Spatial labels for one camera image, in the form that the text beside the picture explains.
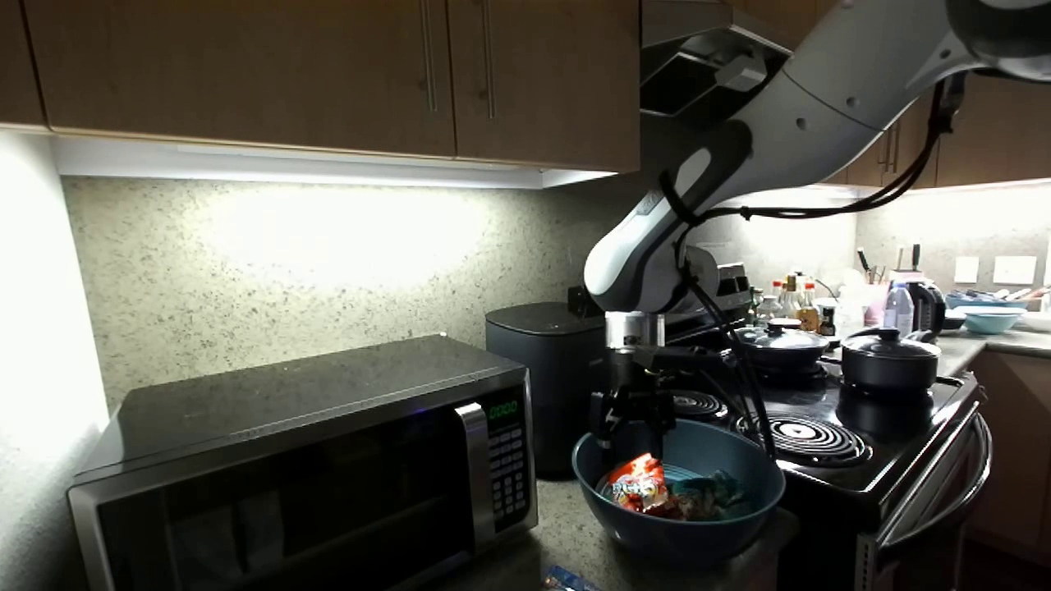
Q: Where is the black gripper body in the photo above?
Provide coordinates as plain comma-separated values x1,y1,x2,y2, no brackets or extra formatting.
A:
586,342,685,442

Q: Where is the red snack wrapper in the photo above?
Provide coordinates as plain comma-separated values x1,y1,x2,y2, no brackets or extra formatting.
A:
597,449,685,519

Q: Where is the blue snack wrapper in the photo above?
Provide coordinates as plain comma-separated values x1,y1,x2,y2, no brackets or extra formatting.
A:
542,561,603,591

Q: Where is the teal bowl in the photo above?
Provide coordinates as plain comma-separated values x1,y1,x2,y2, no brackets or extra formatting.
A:
570,416,790,565

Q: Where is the light blue bowl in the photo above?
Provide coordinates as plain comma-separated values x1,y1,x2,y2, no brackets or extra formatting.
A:
961,306,1030,339

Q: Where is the frying pan with glass lid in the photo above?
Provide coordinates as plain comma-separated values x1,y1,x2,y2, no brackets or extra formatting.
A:
735,321,841,373

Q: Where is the black electric stove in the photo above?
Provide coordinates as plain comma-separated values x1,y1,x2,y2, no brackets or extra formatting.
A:
655,260,1000,591

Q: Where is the white container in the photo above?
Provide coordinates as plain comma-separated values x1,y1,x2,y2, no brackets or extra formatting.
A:
834,265,880,335

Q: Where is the black pot with lid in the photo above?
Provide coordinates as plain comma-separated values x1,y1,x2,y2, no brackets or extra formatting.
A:
834,326,945,396

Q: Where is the electric kettle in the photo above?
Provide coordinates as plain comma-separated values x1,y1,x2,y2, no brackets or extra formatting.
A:
880,269,951,342

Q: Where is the stainless steel microwave oven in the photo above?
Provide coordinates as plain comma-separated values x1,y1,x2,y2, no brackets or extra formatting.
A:
66,335,542,591

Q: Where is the range hood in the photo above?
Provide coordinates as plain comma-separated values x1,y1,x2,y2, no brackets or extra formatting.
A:
638,25,792,124

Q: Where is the white box on hood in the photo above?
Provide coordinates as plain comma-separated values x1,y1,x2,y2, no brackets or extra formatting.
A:
718,54,772,98

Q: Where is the wooden lower cabinet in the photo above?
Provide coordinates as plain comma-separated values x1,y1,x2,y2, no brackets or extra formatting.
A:
964,342,1051,570

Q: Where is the under-cabinet light strip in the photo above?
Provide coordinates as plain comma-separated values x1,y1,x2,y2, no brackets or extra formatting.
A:
48,127,620,193

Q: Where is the wide white outlet plate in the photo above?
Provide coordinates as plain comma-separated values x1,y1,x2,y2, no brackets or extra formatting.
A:
994,253,1043,290

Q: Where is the wooden upper cabinet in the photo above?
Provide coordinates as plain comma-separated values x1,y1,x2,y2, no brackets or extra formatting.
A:
0,0,644,176
814,76,1051,192

